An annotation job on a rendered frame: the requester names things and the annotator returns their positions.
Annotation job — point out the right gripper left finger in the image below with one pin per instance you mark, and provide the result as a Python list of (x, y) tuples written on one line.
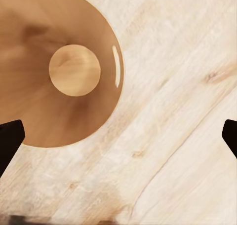
[(12, 135)]

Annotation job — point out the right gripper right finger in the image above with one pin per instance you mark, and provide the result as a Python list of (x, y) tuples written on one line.
[(229, 134)]

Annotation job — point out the trash can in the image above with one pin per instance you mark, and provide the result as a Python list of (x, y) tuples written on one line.
[(58, 70)]

